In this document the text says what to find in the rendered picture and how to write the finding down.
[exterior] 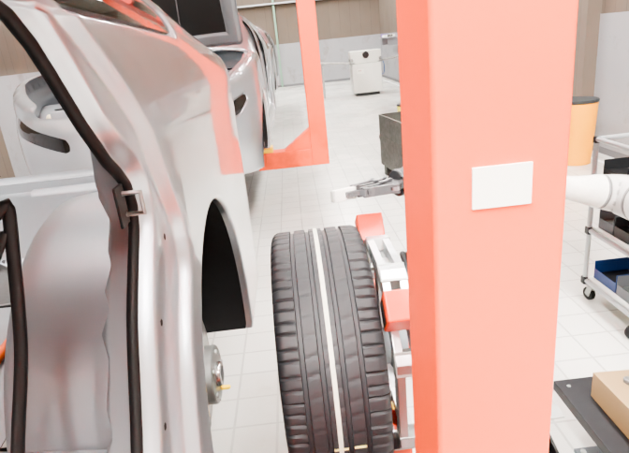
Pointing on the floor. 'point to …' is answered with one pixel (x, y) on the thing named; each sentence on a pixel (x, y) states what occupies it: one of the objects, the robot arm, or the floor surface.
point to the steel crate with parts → (390, 140)
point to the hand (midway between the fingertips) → (343, 194)
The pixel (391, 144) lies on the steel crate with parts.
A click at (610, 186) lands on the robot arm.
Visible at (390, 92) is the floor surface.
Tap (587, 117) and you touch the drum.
